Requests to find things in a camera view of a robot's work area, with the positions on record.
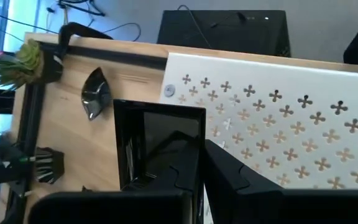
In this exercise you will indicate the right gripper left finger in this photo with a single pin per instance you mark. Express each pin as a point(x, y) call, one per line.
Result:
point(110, 208)

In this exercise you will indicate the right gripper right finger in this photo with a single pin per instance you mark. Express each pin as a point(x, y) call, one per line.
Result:
point(291, 208)

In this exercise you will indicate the black wavy-edged mini plate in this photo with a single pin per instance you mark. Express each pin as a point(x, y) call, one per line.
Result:
point(57, 168)

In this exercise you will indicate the black square mini plate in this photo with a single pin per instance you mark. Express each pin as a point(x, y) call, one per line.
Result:
point(166, 124)

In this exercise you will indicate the black leaf-shaped mini plate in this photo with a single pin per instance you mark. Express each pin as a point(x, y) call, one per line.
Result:
point(96, 93)

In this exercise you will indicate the white perforated riser shelf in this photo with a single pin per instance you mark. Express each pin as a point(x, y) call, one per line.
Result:
point(259, 74)

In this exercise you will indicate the potted green succulent plant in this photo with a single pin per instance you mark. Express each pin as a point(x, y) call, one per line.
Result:
point(30, 59)

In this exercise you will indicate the black monitor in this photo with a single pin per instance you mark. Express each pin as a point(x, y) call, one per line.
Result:
point(228, 34)

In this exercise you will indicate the large window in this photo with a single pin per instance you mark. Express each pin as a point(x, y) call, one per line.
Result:
point(23, 18)

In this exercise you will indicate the black aluminium table frame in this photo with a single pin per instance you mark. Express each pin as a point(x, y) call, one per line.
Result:
point(120, 57)

